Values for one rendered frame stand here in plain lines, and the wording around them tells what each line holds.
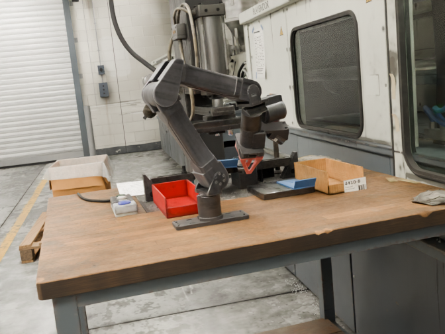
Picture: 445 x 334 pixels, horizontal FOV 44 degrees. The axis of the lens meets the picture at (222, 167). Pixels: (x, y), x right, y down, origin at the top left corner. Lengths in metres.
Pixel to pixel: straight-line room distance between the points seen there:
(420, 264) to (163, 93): 1.09
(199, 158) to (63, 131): 9.64
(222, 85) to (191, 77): 0.09
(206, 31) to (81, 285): 0.96
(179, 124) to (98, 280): 0.44
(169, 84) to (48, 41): 9.70
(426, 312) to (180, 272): 1.05
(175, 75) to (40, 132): 9.73
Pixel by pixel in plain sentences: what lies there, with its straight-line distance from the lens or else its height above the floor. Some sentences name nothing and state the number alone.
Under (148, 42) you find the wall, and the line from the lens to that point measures 11.10.
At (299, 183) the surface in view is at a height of 0.94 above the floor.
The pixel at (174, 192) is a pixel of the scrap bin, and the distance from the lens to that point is 1.83.
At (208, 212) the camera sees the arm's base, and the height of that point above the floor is 0.93.
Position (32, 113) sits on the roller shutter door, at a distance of 11.05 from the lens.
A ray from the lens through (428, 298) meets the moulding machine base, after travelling 2.03.
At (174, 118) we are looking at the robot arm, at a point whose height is 1.19.
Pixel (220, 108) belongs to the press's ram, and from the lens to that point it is 1.82.
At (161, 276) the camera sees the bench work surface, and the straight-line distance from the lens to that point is 1.25.
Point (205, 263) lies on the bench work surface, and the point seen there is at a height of 0.87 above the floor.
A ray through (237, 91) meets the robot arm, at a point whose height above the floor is 1.24.
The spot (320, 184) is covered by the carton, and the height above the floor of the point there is 0.92.
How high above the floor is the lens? 1.28
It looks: 9 degrees down
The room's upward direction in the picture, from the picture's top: 6 degrees counter-clockwise
